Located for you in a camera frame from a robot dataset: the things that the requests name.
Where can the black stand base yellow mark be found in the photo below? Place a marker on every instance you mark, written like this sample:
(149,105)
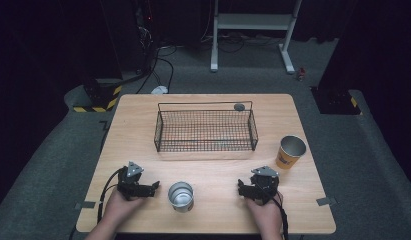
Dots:
(336,101)

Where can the dark equipment rack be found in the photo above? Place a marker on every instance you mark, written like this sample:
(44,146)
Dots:
(146,36)

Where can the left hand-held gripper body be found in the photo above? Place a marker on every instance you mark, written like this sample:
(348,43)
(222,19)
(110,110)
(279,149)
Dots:
(131,185)

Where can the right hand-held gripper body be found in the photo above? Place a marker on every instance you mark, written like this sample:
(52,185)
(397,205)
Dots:
(264,185)

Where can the small red floor object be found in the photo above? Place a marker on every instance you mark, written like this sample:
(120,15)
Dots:
(301,74)

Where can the small grey round disc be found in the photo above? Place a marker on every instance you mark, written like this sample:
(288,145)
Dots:
(239,107)

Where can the silver metal cup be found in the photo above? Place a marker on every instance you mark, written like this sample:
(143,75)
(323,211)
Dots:
(181,197)

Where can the grey tape strip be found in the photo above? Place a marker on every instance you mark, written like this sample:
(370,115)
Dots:
(325,201)
(85,205)

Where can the person's left hand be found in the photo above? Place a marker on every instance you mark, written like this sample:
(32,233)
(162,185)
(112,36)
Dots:
(121,208)

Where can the white metal stand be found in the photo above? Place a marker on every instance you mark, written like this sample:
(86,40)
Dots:
(253,21)

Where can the white power adapter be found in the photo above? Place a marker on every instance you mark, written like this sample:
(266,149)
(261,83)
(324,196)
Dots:
(159,89)

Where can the orange paper cup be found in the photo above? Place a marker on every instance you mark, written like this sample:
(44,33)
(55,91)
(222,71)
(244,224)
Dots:
(289,151)

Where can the person's right hand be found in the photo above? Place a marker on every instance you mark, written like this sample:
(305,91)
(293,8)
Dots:
(266,213)

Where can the black yellow striped stand base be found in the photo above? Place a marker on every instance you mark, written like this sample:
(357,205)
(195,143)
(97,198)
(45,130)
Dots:
(99,96)

